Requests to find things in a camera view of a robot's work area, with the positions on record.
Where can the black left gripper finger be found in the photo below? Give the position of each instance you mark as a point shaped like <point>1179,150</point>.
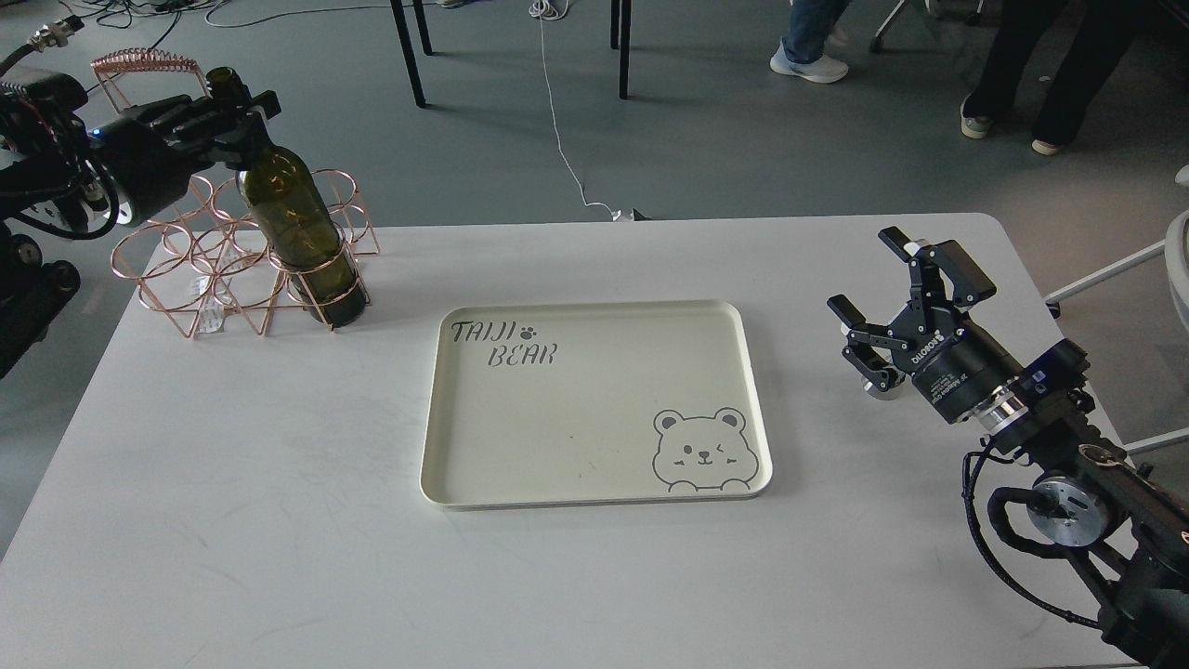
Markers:
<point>184,118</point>
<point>236,149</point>

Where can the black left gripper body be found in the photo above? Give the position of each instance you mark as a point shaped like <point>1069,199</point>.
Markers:
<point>149,171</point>

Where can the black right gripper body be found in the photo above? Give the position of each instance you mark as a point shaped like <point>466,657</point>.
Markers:
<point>953,364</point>

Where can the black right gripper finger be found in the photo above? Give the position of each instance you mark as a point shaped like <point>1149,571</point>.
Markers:
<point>858,332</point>
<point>944,282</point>

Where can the dark green wine bottle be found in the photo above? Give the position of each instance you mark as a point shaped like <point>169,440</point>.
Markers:
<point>283,201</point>

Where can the silver steel jigger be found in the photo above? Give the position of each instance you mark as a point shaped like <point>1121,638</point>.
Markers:
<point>889,390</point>

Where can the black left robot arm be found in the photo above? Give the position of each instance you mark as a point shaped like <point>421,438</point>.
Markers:
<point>78,183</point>

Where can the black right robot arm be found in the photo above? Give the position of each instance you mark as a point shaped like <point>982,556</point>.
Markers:
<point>1122,533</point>

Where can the cream tray with bear print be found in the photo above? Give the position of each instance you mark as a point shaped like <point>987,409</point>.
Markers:
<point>621,402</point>

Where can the person in blue jeans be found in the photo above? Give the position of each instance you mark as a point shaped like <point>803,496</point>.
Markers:
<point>801,51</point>

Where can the white chair frame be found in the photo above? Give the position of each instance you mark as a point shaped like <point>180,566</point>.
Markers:
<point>1173,251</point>

